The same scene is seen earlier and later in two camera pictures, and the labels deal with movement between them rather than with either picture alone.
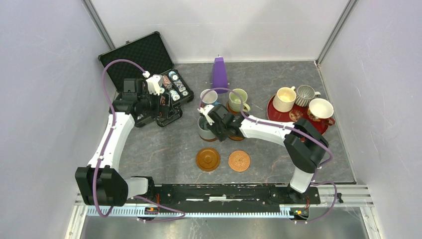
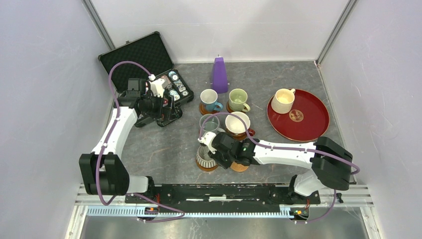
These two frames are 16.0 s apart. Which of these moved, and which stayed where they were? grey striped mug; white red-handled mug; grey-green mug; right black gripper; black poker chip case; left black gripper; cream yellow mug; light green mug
Moved: grey striped mug; white red-handled mug; right black gripper
Stayed: light green mug; left black gripper; cream yellow mug; black poker chip case; grey-green mug
